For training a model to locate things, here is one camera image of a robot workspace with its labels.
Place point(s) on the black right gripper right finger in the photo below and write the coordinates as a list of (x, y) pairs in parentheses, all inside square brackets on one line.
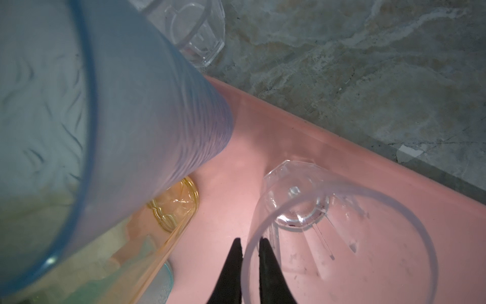
[(272, 284)]

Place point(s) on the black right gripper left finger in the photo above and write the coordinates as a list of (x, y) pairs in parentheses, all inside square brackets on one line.
[(228, 287)]

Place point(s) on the clear faceted glass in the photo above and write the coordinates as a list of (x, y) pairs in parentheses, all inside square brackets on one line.
[(338, 242)]

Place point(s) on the orange translucent cup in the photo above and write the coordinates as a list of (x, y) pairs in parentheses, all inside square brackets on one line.
[(165, 218)]

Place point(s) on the pink plastic tray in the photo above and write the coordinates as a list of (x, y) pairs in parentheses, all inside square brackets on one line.
[(265, 136)]

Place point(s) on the blue translucent cup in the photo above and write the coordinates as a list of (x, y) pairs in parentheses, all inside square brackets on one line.
[(99, 114)]

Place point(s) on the clear glass middle left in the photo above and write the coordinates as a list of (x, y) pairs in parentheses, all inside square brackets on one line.
[(195, 27)]

